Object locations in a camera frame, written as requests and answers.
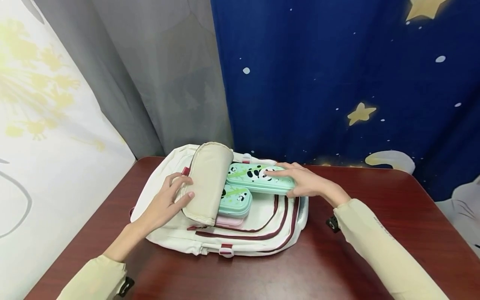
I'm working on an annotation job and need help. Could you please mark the white backpack with maroon trim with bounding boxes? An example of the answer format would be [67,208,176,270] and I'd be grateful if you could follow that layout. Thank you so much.
[129,142,310,259]

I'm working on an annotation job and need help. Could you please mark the person's left hand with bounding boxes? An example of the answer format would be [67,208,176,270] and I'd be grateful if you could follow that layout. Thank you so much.
[130,172,196,241]

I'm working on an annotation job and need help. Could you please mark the black wrist band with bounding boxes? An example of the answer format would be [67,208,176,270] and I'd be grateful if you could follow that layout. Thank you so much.
[117,276,135,298]
[325,215,341,234]

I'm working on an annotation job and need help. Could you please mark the pink pencil case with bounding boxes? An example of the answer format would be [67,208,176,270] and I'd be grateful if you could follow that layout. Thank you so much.
[214,214,245,229]

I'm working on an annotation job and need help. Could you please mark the person's right hand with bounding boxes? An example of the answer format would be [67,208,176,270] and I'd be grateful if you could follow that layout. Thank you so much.
[264,162,334,198]

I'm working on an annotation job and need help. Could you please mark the person's right forearm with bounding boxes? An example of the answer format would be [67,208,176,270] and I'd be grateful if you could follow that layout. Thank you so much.
[323,185,450,300]

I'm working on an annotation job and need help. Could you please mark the long green panda pencil case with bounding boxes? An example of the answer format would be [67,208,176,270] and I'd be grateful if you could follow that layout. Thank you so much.
[225,162,297,196]

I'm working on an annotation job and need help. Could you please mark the short green panda pencil case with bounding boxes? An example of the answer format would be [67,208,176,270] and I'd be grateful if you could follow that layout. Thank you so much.
[217,185,253,219]

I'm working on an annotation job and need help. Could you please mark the person's left forearm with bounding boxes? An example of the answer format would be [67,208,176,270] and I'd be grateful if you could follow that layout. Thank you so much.
[56,223,148,300]

